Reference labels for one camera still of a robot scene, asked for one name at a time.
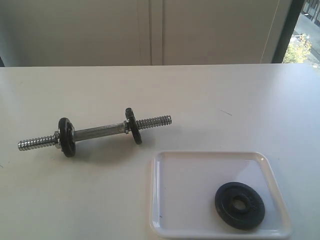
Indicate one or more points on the chrome dumbbell bar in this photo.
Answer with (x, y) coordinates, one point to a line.
(96, 132)

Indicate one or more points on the black weight plate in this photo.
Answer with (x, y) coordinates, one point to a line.
(239, 205)

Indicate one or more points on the black plate on right end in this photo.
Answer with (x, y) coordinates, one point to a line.
(133, 126)

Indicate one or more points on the black plate on end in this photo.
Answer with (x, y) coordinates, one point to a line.
(66, 138)
(133, 126)

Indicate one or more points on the white plastic tray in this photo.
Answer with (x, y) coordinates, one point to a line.
(183, 189)

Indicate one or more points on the black plate on left end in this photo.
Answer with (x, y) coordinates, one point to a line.
(66, 138)

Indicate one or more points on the chrome nut left end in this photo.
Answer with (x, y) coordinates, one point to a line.
(57, 143)

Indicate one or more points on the black window frame post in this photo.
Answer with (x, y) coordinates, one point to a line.
(287, 30)

